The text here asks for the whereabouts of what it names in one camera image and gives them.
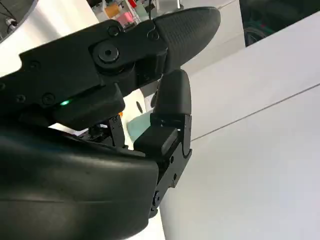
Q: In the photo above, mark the dark workshop machine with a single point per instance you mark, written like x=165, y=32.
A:
x=275, y=20

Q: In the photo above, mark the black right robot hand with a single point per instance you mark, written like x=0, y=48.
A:
x=62, y=175

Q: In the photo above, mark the pink box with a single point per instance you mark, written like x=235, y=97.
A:
x=126, y=18

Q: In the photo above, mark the white wall plug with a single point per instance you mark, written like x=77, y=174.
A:
x=11, y=22

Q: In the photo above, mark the pale green mug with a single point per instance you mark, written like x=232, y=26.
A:
x=137, y=127

